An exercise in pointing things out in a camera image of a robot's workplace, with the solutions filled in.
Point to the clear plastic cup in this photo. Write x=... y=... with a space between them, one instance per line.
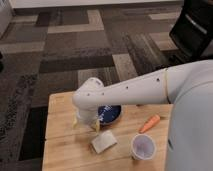
x=143 y=147

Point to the orange carrot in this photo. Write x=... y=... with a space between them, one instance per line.
x=151 y=122

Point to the dark blue ceramic bowl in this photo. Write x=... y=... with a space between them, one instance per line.
x=108 y=114

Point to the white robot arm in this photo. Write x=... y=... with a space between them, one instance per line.
x=188 y=88

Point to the black office chair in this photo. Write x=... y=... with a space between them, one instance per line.
x=193 y=30

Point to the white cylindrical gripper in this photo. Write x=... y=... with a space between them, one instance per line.
x=87 y=117

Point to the white sponge block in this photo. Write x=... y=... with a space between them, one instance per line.
x=103 y=141

